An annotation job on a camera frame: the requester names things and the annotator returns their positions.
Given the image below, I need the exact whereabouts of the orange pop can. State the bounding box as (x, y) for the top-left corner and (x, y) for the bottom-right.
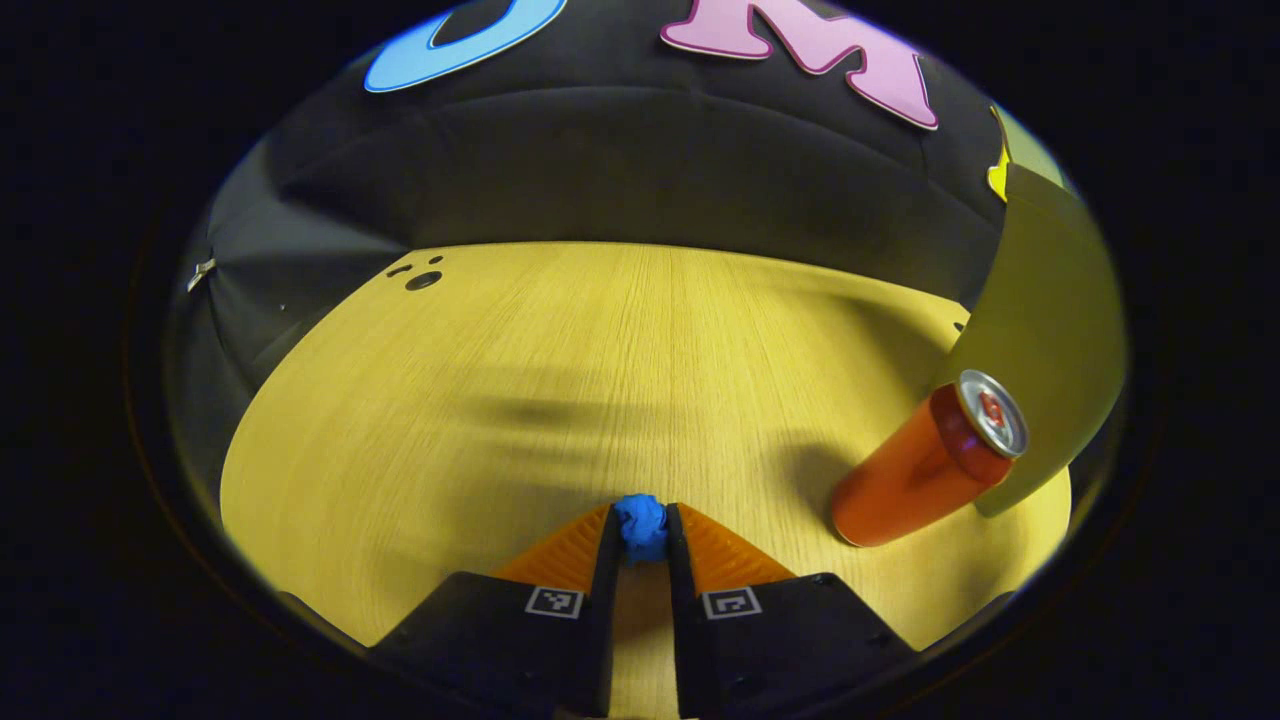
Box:
(832, 370), (1029, 548)

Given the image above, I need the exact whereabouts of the black backdrop cloth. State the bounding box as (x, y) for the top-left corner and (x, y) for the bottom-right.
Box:
(165, 0), (1086, 521)

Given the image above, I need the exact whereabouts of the blue paper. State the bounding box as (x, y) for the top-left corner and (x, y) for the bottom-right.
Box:
(612, 493), (669, 564)

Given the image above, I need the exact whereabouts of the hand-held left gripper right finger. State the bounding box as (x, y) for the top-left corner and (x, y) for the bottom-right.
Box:
(665, 502), (916, 719)

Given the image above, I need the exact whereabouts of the pale green desktop garbage bin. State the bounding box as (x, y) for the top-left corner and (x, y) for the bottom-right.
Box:
(935, 105), (1128, 518)

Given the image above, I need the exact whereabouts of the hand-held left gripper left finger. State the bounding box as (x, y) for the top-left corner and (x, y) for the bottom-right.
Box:
(370, 503), (623, 719)

